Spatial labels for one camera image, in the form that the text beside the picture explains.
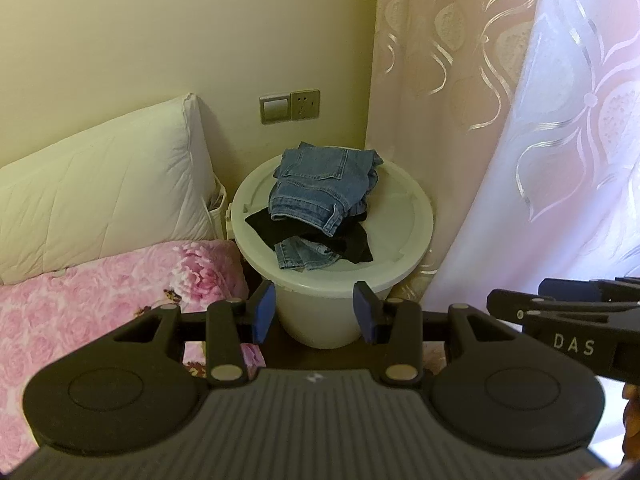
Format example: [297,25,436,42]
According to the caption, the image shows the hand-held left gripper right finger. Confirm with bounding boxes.
[352,282,518,386]

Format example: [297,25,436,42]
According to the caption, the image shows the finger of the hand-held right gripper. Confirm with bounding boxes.
[487,287,640,333]
[539,276,640,306]

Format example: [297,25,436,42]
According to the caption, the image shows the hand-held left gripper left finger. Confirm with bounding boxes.
[112,280,276,388]

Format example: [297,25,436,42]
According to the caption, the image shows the cream plastic bucket with lid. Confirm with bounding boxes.
[227,152,435,351]

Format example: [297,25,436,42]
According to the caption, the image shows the blue denim jeans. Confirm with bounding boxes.
[274,236,343,272]
[268,141,385,237]

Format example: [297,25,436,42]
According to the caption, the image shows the person's right hand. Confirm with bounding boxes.
[621,382,640,466]

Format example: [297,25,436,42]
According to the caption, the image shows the black cloth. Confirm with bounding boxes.
[244,207,375,264]

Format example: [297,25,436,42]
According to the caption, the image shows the white cloth bag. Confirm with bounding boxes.
[205,175,231,241]

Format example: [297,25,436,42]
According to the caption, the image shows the pink patterned curtain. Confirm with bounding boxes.
[365,0,556,306]
[425,0,640,306]

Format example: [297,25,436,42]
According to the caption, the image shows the pink floral blanket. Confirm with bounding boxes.
[0,240,266,466]

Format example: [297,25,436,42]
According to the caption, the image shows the cream padded headboard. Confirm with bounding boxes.
[0,92,221,286]

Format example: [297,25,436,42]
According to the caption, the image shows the wall light switch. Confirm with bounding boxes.
[259,94,292,125]

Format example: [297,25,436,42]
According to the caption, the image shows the wall power socket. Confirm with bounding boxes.
[290,89,321,121]

